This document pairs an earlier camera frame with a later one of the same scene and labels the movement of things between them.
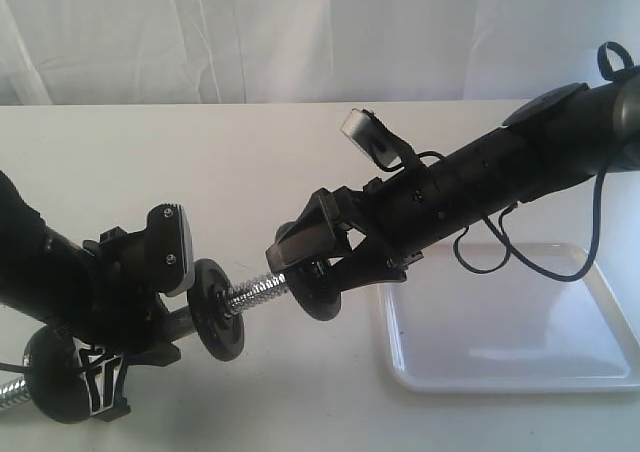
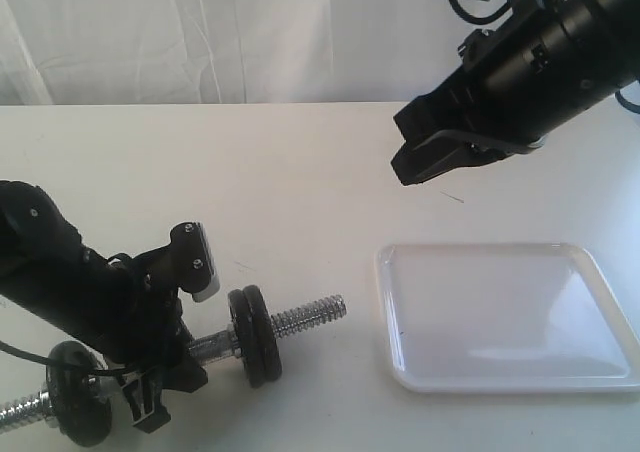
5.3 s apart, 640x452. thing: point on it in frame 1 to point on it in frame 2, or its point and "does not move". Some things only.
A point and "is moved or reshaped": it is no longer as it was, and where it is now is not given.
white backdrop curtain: [248, 38] does not move
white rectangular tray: [514, 330] does not move
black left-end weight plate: [54, 378] is moved or reshaped
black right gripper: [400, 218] to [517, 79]
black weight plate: [315, 285] to [264, 360]
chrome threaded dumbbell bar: [16, 390] to [17, 411]
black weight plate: [220, 330] to [241, 333]
